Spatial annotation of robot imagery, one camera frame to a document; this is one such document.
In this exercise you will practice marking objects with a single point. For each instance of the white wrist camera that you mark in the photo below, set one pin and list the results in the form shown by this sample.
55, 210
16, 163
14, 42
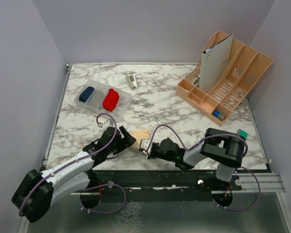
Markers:
106, 124
145, 146

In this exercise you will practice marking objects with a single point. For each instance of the white folder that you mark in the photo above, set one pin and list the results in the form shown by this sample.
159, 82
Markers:
214, 61

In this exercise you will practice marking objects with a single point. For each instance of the red boxer underwear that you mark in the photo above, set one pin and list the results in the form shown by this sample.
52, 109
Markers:
111, 100

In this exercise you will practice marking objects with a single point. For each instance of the clear plastic storage box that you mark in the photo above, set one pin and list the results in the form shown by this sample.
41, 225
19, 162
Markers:
123, 104

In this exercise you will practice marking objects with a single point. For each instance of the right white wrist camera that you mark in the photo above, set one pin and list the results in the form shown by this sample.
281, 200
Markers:
145, 146

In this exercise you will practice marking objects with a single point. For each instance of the green grey eraser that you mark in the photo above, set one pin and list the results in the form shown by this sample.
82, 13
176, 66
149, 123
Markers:
242, 133

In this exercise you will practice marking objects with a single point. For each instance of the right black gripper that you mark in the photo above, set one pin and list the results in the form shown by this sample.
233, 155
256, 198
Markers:
151, 154

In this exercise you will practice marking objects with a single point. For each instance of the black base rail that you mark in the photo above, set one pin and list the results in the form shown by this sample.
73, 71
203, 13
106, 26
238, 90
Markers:
156, 185

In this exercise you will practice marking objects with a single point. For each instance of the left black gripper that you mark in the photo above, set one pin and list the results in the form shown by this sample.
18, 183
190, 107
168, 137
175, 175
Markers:
125, 141

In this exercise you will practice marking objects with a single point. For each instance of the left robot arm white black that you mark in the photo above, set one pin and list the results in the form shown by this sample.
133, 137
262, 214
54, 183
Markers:
39, 190

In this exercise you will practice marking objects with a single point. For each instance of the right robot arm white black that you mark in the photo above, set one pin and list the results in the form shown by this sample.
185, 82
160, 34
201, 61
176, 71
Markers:
228, 149

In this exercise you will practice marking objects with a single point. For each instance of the grey rolled underwear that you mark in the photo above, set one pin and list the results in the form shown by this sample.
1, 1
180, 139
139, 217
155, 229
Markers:
96, 99

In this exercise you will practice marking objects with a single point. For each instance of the aluminium frame rail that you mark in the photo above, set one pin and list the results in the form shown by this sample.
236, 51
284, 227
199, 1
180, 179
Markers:
156, 107

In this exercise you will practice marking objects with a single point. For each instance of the beige underwear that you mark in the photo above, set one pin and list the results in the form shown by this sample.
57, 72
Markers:
139, 135

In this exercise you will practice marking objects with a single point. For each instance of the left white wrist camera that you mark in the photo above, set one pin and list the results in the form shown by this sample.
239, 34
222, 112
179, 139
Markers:
106, 124

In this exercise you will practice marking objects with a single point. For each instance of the navy rolled underwear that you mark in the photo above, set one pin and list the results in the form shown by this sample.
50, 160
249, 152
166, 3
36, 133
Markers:
84, 96

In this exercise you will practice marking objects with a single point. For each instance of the blue capped small bottle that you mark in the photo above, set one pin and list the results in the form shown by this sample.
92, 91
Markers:
219, 115

